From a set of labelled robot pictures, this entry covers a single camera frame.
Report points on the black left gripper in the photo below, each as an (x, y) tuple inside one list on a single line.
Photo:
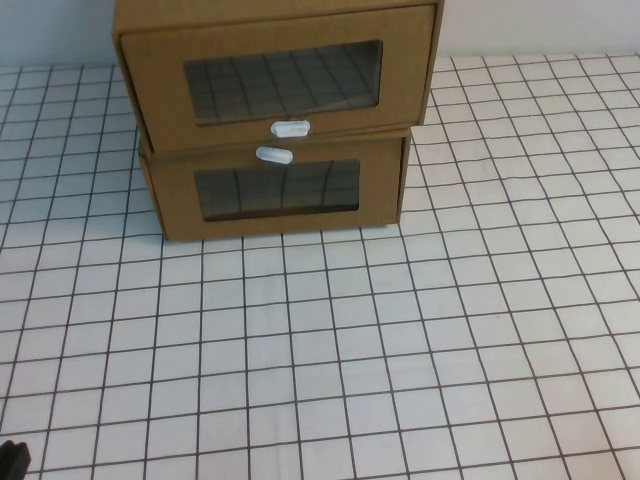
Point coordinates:
[(12, 462)]

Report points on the cardboard drawer with window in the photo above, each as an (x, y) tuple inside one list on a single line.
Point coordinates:
[(150, 75)]

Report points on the cardboard shoe box with window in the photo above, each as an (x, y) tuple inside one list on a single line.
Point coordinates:
[(170, 200)]

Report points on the cardboard shoe box shell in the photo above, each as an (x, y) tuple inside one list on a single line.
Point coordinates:
[(250, 12)]

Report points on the white grid tablecloth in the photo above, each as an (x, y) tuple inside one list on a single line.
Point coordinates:
[(350, 350)]

